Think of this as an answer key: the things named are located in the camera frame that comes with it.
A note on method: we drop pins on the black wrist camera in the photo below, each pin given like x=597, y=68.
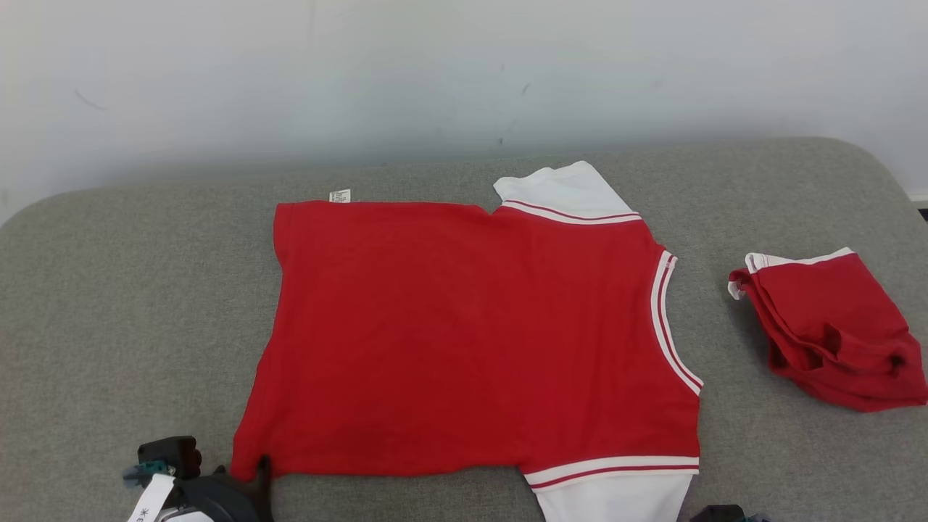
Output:
x=725, y=515
x=170, y=453

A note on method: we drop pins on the white baseboard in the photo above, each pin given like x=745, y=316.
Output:
x=919, y=197

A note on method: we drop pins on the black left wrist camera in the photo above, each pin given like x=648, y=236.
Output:
x=170, y=453

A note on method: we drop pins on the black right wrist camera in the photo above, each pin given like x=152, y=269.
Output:
x=725, y=515

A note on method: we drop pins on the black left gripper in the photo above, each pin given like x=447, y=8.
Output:
x=217, y=500

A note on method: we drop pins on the white paper tag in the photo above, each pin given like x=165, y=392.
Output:
x=152, y=496

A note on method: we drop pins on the red jersey with white sleeves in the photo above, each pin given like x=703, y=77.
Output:
x=435, y=326

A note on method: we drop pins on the red shorts with white stripe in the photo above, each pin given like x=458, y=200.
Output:
x=834, y=319

